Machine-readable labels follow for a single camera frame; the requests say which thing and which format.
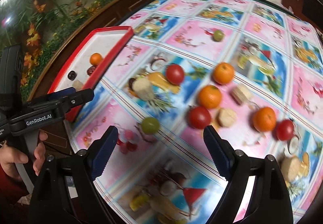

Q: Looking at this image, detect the dark purple plum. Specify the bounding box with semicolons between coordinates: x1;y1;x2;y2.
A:
67;70;77;81

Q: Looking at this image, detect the green jujube fruit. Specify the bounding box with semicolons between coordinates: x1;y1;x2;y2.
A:
141;117;160;135
212;29;225;42

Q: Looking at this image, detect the pale sugarcane chunk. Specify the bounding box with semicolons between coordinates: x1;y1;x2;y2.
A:
132;77;154;101
281;157;301;182
217;108;237;128
231;84;252;105
72;80;83;92

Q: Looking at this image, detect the red rimmed white tray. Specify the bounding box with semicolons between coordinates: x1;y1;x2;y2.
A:
47;25;134;122

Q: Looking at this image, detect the orange mandarin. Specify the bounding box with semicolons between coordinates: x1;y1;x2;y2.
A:
197;84;222;109
212;62;235;85
252;107;277;132

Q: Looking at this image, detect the pale sugarcane chunk in tray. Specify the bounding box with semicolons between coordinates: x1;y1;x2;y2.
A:
72;80;83;92

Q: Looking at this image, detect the red tomato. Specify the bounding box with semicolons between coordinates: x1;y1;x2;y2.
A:
165;64;185;85
275;119;295;141
187;106;211;129

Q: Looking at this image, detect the red date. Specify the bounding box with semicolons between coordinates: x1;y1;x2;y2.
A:
86;65;96;76

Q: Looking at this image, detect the small orange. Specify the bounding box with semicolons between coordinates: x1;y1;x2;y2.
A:
90;53;103;66

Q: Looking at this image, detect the person left hand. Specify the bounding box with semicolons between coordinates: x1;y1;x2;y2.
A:
1;130;48;181

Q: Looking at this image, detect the colourful fruit print tablecloth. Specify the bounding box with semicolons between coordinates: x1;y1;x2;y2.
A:
70;0;322;223

